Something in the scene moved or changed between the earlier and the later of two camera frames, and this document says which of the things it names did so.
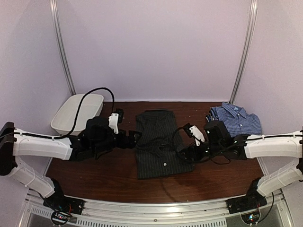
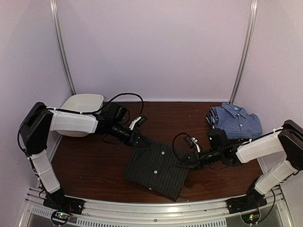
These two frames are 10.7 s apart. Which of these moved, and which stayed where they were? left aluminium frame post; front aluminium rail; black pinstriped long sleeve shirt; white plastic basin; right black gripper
Moved: black pinstriped long sleeve shirt; right black gripper
Stayed: left aluminium frame post; front aluminium rail; white plastic basin
